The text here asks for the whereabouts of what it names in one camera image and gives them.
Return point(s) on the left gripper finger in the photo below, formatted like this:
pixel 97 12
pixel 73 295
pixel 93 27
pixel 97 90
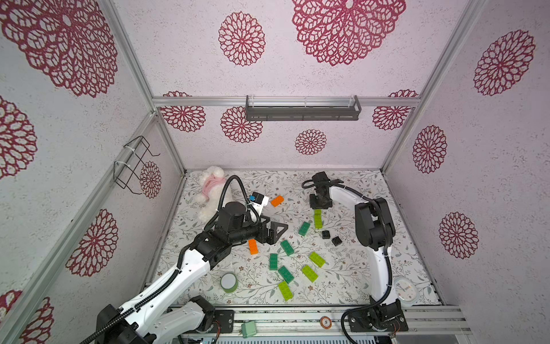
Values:
pixel 278 228
pixel 269 238

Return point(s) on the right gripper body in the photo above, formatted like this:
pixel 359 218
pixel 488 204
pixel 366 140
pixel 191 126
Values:
pixel 320 196

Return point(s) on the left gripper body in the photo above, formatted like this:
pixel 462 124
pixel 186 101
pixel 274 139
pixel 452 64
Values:
pixel 249 231

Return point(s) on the dark green lego brick top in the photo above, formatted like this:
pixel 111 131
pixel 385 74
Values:
pixel 304 229

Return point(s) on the dark green lego brick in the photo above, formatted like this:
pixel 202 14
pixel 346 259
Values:
pixel 287 248
pixel 304 229
pixel 273 262
pixel 286 274

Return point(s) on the orange lego brick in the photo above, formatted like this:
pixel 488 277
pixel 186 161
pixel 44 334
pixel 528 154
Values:
pixel 277 201
pixel 253 248

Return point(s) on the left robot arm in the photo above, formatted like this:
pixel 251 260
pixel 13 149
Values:
pixel 145 319

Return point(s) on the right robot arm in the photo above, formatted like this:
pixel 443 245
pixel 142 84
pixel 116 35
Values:
pixel 375 230

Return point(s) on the dark green lego brick centre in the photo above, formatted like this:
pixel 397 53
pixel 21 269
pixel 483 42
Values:
pixel 287 248

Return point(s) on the dark green lego brick left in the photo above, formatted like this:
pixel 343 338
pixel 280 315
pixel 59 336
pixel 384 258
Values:
pixel 273 262

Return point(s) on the dark green lego brick lower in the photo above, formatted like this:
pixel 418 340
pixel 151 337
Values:
pixel 286 274

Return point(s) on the black small lego near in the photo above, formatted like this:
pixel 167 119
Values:
pixel 336 241

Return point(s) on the lime lego brick bottom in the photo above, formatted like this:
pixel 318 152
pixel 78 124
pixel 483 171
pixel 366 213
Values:
pixel 285 291

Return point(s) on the white plush bunny pink shirt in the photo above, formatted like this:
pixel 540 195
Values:
pixel 211 182

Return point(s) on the green tape roll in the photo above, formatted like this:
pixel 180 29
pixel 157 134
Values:
pixel 229 282

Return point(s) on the green connector block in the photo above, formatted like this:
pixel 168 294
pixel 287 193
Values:
pixel 248 329

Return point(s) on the round orange sticker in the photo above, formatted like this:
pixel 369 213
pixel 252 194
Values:
pixel 325 322

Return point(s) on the white round clock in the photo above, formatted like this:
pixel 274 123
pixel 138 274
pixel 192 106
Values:
pixel 406 291

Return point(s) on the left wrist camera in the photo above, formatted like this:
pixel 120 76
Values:
pixel 258 201

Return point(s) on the black wire basket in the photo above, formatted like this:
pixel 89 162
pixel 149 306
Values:
pixel 126 169

